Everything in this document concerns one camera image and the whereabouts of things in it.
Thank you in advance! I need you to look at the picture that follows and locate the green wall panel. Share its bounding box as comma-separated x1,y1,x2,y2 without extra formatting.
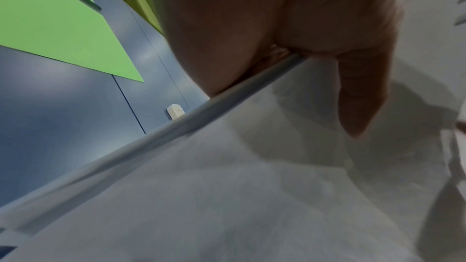
0,0,145,84

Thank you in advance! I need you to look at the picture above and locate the white cloth sheet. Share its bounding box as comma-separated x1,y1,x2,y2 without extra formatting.
0,0,466,262

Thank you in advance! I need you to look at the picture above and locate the person's left hand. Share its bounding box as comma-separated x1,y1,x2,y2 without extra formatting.
146,0,405,138

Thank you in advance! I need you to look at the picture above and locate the white wall socket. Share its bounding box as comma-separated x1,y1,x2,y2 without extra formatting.
166,104,187,120

